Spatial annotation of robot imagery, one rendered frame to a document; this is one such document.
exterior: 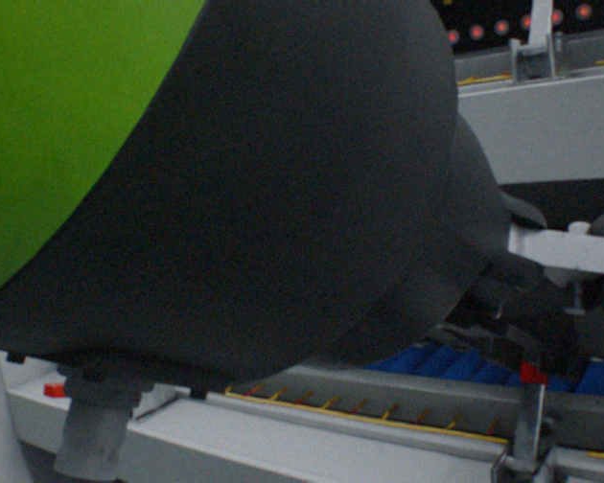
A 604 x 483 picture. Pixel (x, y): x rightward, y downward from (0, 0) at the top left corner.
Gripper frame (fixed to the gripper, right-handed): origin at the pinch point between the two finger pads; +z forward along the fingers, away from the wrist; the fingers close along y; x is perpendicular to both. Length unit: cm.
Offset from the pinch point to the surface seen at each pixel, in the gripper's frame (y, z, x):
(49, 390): -26.5, -7.1, -6.7
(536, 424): 0.4, 0.1, -3.8
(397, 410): -9.1, 5.0, -4.1
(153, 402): -25.6, 0.7, -6.5
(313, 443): -12.6, 1.9, -6.8
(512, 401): -2.1, 4.4, -2.7
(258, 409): -18.1, 3.0, -5.5
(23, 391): -40.5, -0.6, -8.0
